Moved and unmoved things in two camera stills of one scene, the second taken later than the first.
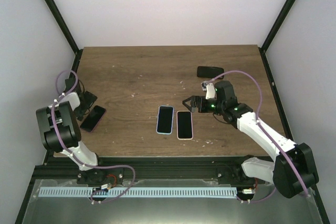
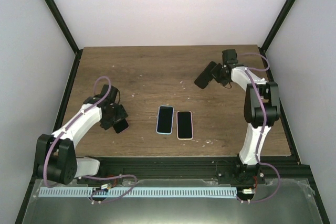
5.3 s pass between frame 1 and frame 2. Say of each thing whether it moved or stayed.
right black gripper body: moved
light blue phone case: stayed
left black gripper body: moved
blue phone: stayed
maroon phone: moved
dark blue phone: stayed
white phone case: stayed
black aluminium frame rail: stayed
